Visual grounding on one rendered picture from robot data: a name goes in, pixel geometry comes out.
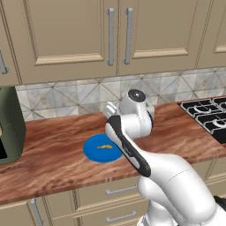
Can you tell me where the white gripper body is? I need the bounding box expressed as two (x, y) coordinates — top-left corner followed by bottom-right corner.
(102, 101), (121, 118)

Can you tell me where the orange-yellow piece of meat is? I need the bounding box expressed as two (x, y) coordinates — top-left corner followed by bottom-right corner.
(96, 143), (114, 150)

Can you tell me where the blue round plate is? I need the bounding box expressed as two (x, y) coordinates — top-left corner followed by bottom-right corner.
(82, 133), (124, 163)

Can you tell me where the beige drawer front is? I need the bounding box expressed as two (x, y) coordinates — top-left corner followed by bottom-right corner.
(73, 175), (144, 212)
(77, 200), (150, 226)

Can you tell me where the black gas hob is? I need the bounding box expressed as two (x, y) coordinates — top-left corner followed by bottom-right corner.
(177, 95), (226, 146)

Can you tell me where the dark green countertop appliance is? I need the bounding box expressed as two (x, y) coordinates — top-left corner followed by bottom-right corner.
(0, 86), (27, 166)

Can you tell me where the beige base cupboard door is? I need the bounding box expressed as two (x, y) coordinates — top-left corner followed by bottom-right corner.
(190, 156), (226, 198)
(27, 190), (79, 226)
(0, 200), (35, 226)

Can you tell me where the grey wall cupboard handle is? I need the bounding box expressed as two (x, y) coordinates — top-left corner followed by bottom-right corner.
(123, 7), (134, 65)
(105, 7), (116, 66)
(0, 49), (9, 75)

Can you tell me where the grey drawer handle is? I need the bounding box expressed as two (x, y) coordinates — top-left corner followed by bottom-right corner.
(105, 185), (139, 196)
(105, 210), (138, 223)

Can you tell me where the beige wall cupboard door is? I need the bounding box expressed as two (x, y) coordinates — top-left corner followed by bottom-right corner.
(117, 0), (214, 77)
(0, 0), (22, 87)
(195, 0), (226, 70)
(2, 0), (120, 86)

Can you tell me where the grey base cupboard handle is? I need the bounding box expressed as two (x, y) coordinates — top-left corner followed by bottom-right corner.
(30, 198), (44, 226)

